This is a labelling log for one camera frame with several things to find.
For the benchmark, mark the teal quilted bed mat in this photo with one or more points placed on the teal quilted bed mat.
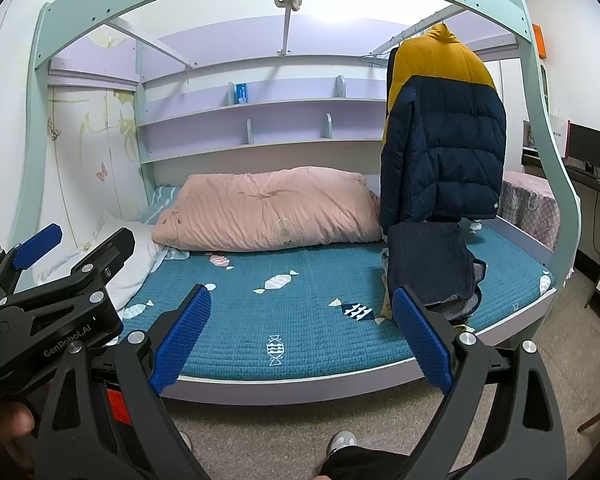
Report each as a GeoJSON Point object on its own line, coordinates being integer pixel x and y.
{"type": "Point", "coordinates": [305, 325]}

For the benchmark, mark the white floral wardrobe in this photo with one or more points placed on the white floral wardrobe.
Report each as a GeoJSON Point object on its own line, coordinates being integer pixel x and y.
{"type": "Point", "coordinates": [90, 160]}

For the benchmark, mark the dark blue jeans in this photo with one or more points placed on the dark blue jeans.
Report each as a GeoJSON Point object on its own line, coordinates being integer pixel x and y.
{"type": "Point", "coordinates": [430, 260]}

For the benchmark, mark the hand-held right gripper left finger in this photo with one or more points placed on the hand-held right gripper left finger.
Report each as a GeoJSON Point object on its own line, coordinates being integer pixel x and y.
{"type": "Point", "coordinates": [185, 335]}

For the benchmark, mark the person's left hand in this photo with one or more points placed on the person's left hand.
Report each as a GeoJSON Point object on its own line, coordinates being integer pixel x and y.
{"type": "Point", "coordinates": [15, 425]}

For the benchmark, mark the mint green bunk bed frame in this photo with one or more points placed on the mint green bunk bed frame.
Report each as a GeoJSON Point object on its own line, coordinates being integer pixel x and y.
{"type": "Point", "coordinates": [70, 5]}

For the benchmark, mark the pink embroidered duvet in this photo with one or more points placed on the pink embroidered duvet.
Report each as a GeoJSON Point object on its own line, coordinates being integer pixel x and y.
{"type": "Point", "coordinates": [260, 210]}

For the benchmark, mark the person's left shoe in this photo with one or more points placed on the person's left shoe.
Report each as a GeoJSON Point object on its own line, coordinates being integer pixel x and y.
{"type": "Point", "coordinates": [185, 442]}

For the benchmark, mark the small blue box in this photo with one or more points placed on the small blue box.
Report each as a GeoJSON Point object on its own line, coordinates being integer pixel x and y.
{"type": "Point", "coordinates": [241, 94]}

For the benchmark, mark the person's shoe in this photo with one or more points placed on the person's shoe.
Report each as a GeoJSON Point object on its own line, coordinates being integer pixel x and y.
{"type": "Point", "coordinates": [341, 444]}
{"type": "Point", "coordinates": [185, 442]}

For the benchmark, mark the white ruffled pillow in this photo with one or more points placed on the white ruffled pillow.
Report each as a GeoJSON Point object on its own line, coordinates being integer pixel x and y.
{"type": "Point", "coordinates": [115, 260]}

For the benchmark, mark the person's right leg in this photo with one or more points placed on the person's right leg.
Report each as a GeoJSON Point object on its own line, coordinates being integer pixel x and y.
{"type": "Point", "coordinates": [365, 465]}

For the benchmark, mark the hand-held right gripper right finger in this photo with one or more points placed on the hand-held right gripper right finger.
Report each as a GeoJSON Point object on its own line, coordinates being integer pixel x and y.
{"type": "Point", "coordinates": [420, 340]}

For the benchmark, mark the person's right shoe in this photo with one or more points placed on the person's right shoe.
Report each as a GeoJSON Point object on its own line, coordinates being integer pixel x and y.
{"type": "Point", "coordinates": [341, 444]}

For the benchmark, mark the lavender shelf unit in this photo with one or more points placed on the lavender shelf unit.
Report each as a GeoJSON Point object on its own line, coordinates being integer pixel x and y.
{"type": "Point", "coordinates": [195, 125]}

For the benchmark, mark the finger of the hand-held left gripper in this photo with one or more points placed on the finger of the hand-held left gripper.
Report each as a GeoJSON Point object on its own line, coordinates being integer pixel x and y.
{"type": "Point", "coordinates": [100, 260]}
{"type": "Point", "coordinates": [37, 247]}

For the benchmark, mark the white paper bag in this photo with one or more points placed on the white paper bag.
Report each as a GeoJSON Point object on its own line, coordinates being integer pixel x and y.
{"type": "Point", "coordinates": [558, 135]}

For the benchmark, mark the metal clothes rail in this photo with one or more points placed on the metal clothes rail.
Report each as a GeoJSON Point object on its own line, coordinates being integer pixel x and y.
{"type": "Point", "coordinates": [420, 22]}

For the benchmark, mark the photo frame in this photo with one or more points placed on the photo frame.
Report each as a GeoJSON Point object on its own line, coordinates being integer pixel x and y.
{"type": "Point", "coordinates": [529, 134]}

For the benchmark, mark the orange box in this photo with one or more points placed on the orange box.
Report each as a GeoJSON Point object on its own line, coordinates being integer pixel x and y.
{"type": "Point", "coordinates": [543, 42]}

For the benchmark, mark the blue striped pillow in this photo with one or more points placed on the blue striped pillow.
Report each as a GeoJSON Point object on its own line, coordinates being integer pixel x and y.
{"type": "Point", "coordinates": [157, 205]}

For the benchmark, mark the pink patterned tablecloth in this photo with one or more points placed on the pink patterned tablecloth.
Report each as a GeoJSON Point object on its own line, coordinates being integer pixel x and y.
{"type": "Point", "coordinates": [527, 200]}

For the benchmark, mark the yellow and navy puffer jacket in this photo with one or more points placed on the yellow and navy puffer jacket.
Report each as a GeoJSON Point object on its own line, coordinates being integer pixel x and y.
{"type": "Point", "coordinates": [445, 150]}

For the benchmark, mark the black computer monitor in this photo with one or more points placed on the black computer monitor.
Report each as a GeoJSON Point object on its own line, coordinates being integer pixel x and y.
{"type": "Point", "coordinates": [590, 145]}

